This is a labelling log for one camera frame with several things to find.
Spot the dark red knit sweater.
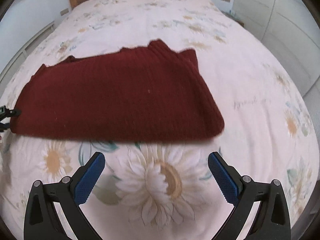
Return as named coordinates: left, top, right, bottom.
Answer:
left=10, top=40, right=225, bottom=142

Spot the floral white bed cover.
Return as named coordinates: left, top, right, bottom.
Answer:
left=1, top=0, right=319, bottom=239

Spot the right nightstand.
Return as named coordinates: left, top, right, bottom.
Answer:
left=223, top=12, right=245, bottom=28

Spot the white radiator cover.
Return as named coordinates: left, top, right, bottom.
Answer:
left=1, top=21, right=55, bottom=94

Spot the white wardrobe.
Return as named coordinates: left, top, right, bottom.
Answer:
left=233, top=0, right=319, bottom=95

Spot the left wall socket plate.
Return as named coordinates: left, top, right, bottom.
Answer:
left=60, top=8, right=69, bottom=16

